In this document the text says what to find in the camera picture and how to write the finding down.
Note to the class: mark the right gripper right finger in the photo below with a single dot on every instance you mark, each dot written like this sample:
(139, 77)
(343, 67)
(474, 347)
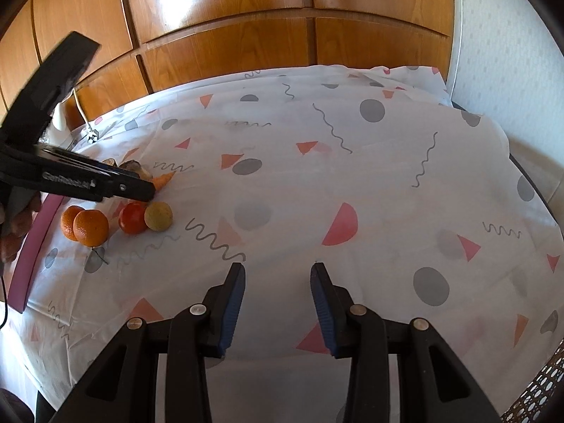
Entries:
(434, 384)

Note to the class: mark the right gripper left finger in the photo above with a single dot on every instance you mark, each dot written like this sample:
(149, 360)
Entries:
(121, 384)

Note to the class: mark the orange fruit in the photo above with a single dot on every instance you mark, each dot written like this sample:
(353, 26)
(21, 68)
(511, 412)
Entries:
(67, 220)
(91, 228)

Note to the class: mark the dark yam chunk pale end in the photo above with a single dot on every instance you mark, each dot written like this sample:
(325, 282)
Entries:
(135, 167)

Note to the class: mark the red tomato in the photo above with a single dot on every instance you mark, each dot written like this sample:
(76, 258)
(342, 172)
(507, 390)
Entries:
(131, 218)

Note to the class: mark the small orange carrot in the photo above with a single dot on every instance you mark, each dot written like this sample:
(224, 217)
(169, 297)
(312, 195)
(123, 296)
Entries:
(160, 182)

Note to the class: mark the small yellow potato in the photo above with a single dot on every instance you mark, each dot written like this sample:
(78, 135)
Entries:
(158, 216)

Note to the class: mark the person left hand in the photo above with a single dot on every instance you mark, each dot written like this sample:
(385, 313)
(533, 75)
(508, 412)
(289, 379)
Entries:
(19, 228)

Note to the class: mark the white ceramic electric kettle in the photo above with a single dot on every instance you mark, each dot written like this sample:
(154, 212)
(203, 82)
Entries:
(58, 133)

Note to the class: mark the pink shallow tray box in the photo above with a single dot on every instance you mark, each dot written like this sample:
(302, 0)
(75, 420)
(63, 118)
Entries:
(24, 271)

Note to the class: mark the wicker chair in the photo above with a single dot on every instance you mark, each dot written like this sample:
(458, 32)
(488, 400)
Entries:
(542, 400)

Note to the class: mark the patterned white tablecloth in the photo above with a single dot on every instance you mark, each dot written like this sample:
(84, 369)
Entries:
(416, 207)

